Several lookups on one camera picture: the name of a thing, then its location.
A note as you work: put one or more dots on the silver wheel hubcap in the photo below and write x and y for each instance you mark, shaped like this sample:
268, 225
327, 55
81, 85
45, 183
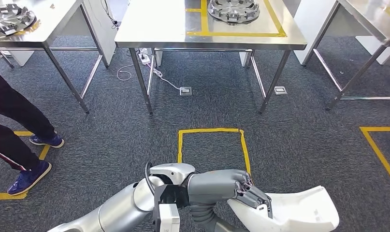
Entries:
233, 11
9, 19

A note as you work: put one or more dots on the white power strip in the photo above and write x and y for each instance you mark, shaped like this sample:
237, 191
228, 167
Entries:
144, 58

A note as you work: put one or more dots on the yellow tape double frame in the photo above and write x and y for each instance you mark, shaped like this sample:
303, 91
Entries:
239, 34

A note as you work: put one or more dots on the white curved plastic part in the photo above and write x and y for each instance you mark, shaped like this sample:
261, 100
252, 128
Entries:
297, 214

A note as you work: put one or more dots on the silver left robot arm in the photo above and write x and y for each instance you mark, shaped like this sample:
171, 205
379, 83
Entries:
118, 211

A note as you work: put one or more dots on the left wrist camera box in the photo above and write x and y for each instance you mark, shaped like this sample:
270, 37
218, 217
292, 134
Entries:
169, 219

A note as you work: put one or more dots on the person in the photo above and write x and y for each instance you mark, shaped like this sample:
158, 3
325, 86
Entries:
9, 105

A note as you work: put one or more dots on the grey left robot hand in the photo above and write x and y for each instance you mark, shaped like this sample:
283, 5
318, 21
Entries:
214, 187

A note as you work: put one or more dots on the stainless steel workbench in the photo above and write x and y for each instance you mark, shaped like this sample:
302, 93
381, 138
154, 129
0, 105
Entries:
367, 16
54, 22
156, 25

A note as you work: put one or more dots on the metal floor socket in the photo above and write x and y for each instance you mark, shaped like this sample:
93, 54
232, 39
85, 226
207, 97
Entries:
185, 91
280, 90

